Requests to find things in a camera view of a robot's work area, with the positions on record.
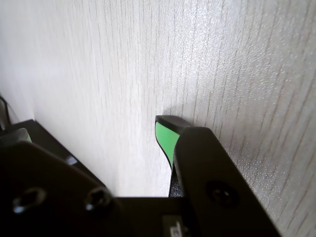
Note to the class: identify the black box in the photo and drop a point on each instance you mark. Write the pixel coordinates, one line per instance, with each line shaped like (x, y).
(49, 143)

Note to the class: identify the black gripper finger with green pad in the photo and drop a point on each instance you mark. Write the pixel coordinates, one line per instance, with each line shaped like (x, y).
(49, 197)
(212, 172)

